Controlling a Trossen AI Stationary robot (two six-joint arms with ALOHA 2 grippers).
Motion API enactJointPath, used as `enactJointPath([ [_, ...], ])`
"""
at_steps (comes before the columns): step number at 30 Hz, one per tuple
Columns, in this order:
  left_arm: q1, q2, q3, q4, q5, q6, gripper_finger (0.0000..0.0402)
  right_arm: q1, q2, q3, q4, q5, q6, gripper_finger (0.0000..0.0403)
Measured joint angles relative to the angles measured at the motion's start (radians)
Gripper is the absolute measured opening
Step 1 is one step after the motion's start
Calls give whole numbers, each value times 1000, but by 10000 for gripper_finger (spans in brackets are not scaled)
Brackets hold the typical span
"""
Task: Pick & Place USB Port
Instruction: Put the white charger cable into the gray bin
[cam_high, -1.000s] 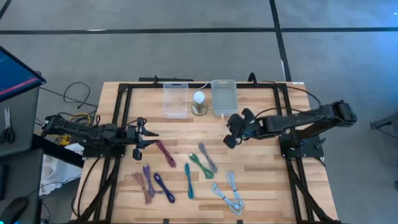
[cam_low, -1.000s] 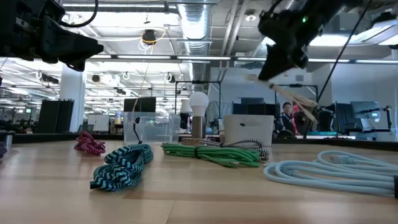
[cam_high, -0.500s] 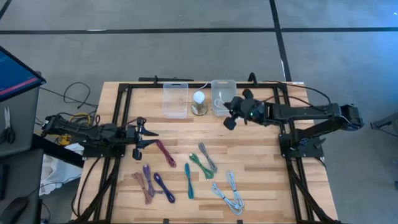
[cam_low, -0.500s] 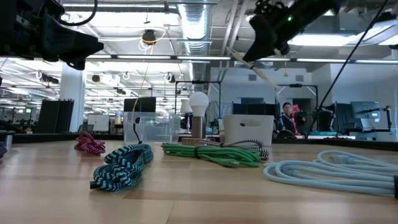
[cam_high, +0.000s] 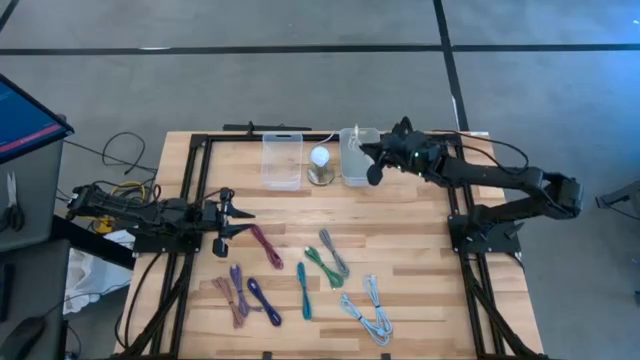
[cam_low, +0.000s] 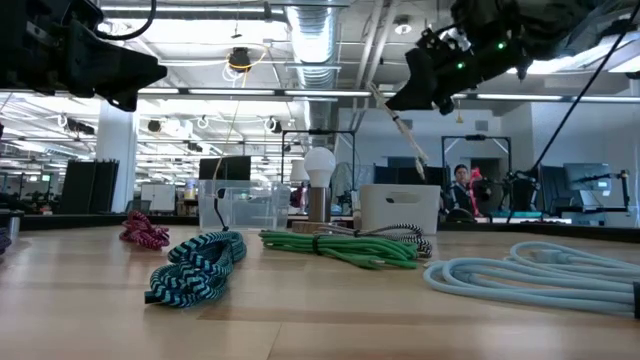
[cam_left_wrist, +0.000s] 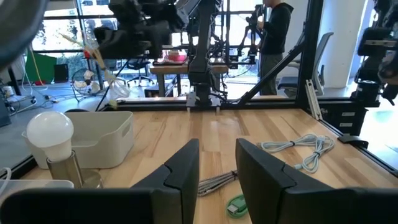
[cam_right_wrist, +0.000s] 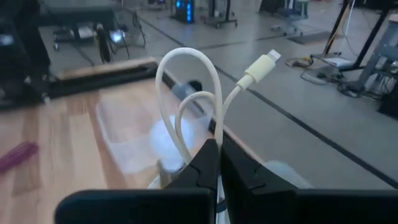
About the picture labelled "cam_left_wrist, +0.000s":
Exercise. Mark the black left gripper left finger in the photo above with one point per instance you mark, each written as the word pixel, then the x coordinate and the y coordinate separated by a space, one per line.
pixel 183 186

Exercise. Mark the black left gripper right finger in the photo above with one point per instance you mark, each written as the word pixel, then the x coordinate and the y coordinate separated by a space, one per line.
pixel 264 186

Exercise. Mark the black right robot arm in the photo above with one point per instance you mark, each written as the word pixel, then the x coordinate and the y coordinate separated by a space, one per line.
pixel 202 62

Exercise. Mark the black background robot arm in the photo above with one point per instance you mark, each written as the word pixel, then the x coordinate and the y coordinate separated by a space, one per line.
pixel 370 62

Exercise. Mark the black office chair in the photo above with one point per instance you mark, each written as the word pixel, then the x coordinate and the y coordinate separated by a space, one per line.
pixel 138 67

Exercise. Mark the clear wrapped dried stalks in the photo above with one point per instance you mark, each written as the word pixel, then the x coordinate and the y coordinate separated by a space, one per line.
pixel 119 90

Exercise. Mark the wooden background table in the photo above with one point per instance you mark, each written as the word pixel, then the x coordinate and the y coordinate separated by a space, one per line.
pixel 174 68

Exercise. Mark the floor fan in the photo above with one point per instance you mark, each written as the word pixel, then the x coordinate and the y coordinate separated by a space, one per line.
pixel 85 82

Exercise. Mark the white plastic bin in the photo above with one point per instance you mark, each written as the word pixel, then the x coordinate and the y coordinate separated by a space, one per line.
pixel 102 140

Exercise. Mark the green board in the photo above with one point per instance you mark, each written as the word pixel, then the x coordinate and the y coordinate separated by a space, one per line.
pixel 40 67

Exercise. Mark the silver aluminium extrusion bar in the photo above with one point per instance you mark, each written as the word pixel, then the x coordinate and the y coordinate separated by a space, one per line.
pixel 312 99

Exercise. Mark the black table clamp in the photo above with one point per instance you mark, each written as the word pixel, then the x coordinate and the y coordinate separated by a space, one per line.
pixel 353 140

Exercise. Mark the black box with white labels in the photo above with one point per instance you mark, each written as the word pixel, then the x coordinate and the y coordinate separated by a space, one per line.
pixel 345 119

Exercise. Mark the dark blurred wrist housing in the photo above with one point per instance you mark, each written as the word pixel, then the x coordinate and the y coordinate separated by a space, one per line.
pixel 15 25

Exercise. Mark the black background tripod rig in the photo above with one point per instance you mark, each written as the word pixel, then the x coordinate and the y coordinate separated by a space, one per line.
pixel 250 31

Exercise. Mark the white light bulb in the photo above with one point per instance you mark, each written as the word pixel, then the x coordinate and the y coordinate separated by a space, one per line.
pixel 49 133

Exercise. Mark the grey office chair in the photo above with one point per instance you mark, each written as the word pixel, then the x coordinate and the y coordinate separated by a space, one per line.
pixel 320 56

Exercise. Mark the person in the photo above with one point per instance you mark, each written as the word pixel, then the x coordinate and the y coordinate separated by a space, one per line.
pixel 275 37

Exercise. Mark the clear plastic bin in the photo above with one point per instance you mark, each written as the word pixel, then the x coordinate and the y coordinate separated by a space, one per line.
pixel 31 186

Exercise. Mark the black aluminium table frame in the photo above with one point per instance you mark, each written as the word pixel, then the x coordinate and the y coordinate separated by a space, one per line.
pixel 311 46

